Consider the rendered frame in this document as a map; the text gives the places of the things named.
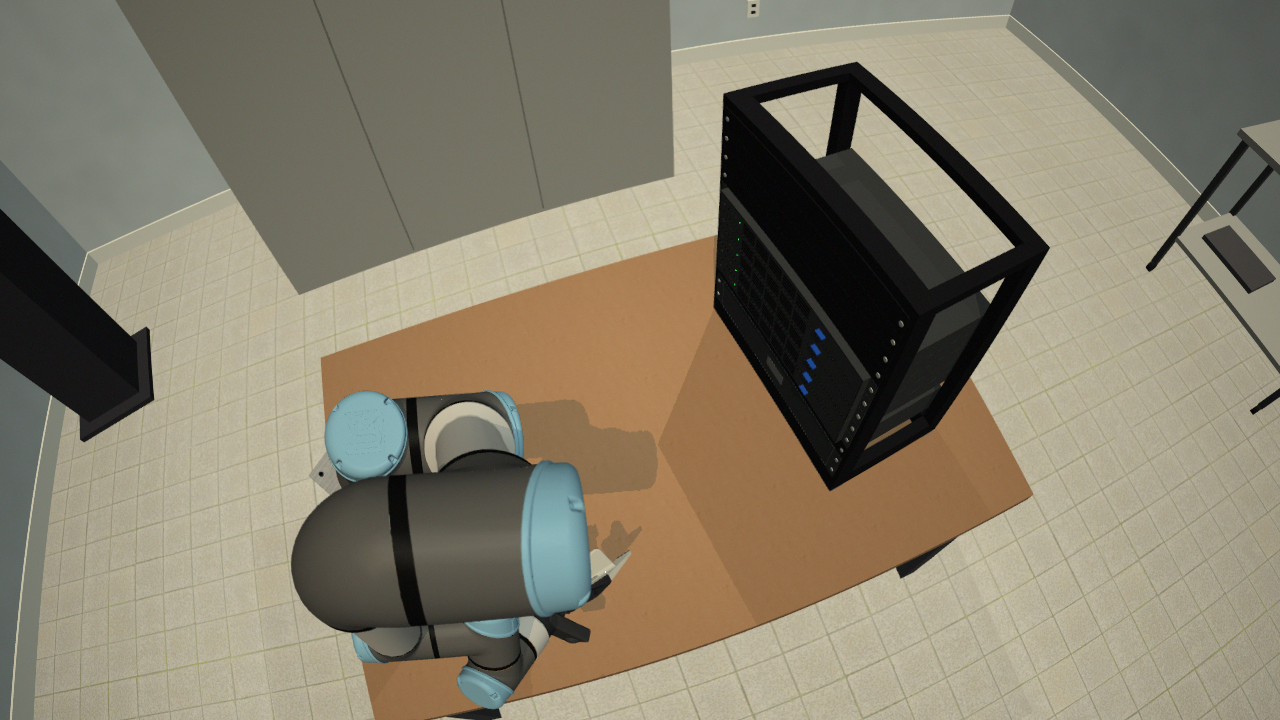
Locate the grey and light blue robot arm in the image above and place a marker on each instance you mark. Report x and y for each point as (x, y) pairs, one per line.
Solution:
(492, 540)

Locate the black server rack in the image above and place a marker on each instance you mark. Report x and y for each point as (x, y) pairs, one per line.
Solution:
(808, 265)

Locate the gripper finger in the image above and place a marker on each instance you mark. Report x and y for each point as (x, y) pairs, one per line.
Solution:
(603, 570)

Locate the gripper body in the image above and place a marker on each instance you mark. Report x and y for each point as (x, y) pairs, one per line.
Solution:
(547, 623)

